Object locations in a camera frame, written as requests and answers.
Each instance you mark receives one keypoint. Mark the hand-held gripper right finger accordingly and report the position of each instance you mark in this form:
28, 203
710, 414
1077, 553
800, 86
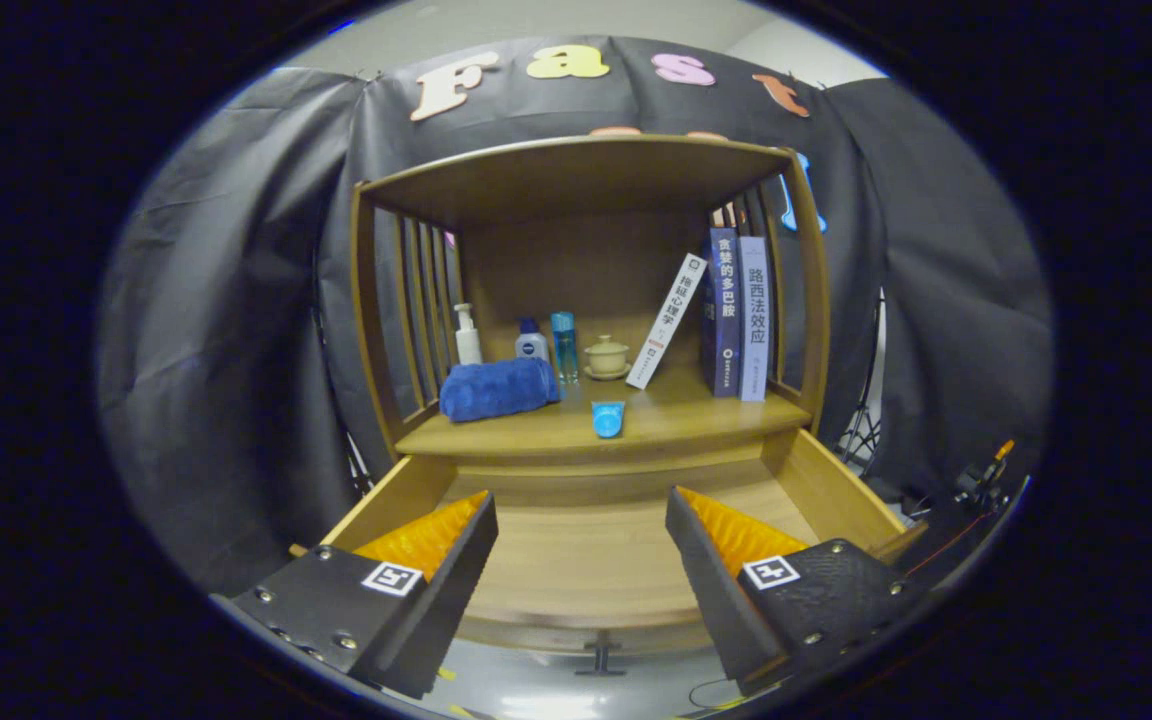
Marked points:
711, 600

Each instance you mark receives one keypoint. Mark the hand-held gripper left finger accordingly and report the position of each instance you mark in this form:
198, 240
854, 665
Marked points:
451, 600

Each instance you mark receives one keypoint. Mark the wooden drawer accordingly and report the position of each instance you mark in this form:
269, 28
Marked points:
586, 560

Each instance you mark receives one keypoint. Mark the small blue cup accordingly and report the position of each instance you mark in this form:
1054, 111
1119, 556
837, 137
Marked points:
608, 420

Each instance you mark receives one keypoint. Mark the wooden countertop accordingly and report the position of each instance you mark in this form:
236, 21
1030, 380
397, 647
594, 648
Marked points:
676, 420

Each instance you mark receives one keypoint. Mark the wooden cabinet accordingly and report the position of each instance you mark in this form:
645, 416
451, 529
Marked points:
576, 180

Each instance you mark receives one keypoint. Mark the blue folded towel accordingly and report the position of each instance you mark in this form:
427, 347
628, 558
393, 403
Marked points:
496, 390

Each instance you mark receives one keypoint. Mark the black tripod stand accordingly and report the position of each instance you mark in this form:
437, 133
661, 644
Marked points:
861, 435

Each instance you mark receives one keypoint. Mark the white pump bottle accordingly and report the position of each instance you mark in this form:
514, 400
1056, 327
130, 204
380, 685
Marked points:
468, 345

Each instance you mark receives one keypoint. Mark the beige lidded teacup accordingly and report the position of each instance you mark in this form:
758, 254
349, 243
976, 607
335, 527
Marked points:
607, 358

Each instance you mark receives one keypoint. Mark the white bottle blue cap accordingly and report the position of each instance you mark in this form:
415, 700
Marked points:
532, 345

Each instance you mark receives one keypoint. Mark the lavender book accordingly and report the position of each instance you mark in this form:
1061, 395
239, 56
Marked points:
754, 330

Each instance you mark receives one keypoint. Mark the clear blue bottle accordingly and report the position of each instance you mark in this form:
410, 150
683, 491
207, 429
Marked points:
564, 350

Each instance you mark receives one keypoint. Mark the dark blue book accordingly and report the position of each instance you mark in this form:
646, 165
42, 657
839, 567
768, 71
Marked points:
723, 320

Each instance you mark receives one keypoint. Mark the white book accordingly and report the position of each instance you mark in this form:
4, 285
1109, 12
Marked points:
666, 320

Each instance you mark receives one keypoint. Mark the black and orange gripper device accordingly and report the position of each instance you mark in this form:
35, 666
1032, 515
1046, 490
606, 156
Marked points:
981, 480

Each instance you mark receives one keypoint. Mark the black backdrop cloth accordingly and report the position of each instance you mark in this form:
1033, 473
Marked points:
216, 300

